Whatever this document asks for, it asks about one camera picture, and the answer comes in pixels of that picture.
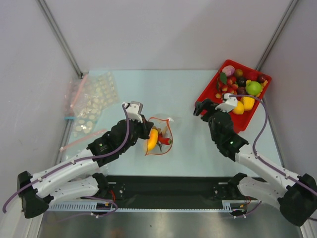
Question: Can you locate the white cable duct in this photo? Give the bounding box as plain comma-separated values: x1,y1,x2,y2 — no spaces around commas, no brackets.
46,200,248,214

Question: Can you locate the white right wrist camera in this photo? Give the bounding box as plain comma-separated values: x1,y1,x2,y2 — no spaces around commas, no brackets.
215,93,238,113

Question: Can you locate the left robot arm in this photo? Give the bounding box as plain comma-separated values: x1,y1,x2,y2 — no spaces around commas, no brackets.
17,119,154,219

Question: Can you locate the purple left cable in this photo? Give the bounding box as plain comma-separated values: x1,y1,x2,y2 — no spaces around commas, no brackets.
2,104,131,220

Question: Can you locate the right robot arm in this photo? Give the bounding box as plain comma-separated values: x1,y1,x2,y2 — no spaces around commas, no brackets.
193,94,317,227

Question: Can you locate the red chili pepper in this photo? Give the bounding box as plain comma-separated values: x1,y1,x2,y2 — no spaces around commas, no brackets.
158,135,172,145

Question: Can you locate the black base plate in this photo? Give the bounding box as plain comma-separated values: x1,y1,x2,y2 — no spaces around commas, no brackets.
95,176,254,210

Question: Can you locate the clear zip bag orange zipper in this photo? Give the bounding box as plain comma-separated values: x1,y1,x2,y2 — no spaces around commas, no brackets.
143,113,181,156

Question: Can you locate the red plastic tray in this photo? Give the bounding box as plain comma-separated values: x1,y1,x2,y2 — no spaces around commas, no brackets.
194,59,272,134

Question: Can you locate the yellow lemon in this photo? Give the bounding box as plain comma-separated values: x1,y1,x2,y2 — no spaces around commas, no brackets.
232,101,245,115

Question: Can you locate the green apple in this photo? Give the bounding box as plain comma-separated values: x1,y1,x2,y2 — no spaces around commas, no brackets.
245,81,262,96

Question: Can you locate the red apple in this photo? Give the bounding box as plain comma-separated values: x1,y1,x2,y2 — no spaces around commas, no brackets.
245,71,258,81

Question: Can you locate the pink zipper empty bag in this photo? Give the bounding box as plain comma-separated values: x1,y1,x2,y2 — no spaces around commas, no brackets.
57,78,107,162

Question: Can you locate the red lychee cluster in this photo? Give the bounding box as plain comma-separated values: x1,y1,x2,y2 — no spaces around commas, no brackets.
215,72,238,99

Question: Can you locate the bag of white slices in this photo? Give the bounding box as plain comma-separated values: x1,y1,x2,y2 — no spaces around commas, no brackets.
70,71,119,137

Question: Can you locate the right aluminium frame post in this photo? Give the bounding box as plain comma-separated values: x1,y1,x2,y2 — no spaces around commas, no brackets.
255,0,300,71

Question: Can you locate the dark purple mangosteen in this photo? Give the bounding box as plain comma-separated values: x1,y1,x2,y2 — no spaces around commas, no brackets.
236,77,246,87

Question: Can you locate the purple onion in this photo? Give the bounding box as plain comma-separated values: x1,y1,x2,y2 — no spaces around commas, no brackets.
222,65,235,77

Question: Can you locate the orange yellow mango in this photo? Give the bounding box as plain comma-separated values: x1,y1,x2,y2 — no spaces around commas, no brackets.
147,128,159,151

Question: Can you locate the yellow bell pepper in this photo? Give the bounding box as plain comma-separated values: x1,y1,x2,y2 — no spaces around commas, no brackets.
241,97,255,111

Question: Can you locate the left aluminium frame post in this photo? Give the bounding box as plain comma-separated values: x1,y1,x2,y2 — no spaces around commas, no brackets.
36,0,84,78

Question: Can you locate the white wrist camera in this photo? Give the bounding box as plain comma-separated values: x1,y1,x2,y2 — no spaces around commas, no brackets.
122,101,143,122
215,93,238,113

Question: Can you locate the aluminium frame post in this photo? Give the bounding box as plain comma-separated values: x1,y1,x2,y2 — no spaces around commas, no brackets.
255,0,300,71
36,0,84,78

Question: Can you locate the dark plum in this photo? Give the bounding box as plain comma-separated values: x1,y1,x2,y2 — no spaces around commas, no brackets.
257,74,267,84

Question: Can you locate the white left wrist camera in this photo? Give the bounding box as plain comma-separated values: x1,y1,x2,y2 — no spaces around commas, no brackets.
122,101,143,122

